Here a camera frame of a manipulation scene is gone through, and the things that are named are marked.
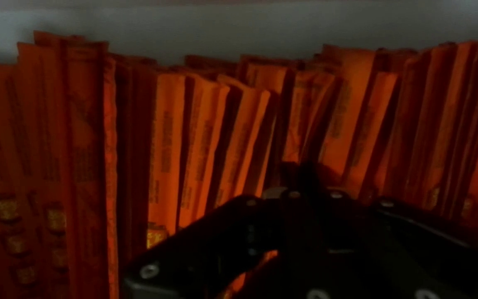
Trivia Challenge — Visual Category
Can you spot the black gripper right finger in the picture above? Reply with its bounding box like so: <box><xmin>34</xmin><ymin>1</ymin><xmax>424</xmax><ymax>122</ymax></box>
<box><xmin>308</xmin><ymin>189</ymin><xmax>478</xmax><ymax>299</ymax></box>

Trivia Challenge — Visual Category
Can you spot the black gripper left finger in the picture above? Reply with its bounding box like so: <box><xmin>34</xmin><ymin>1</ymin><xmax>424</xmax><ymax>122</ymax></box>
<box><xmin>121</xmin><ymin>194</ymin><xmax>280</xmax><ymax>299</ymax></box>

